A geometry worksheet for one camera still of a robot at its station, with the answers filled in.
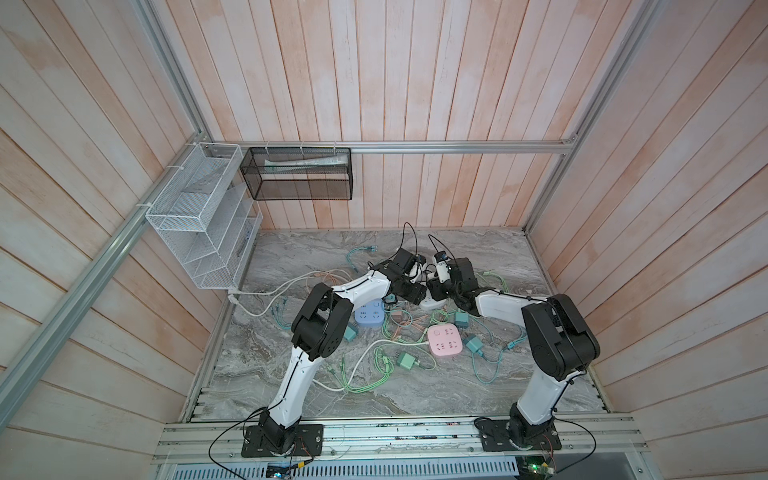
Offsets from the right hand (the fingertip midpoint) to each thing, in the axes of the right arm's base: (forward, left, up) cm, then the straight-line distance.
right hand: (434, 279), depth 99 cm
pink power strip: (-20, -2, -3) cm, 21 cm away
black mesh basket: (+31, +48, +21) cm, 60 cm away
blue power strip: (-13, +21, -2) cm, 25 cm away
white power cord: (-6, +69, -4) cm, 69 cm away
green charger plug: (-27, +10, -3) cm, 29 cm away
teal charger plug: (-22, -10, -2) cm, 24 cm away
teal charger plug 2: (-14, -8, -3) cm, 16 cm away
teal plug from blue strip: (-19, +27, -3) cm, 33 cm away
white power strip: (-9, +2, -2) cm, 9 cm away
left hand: (-5, +6, -3) cm, 8 cm away
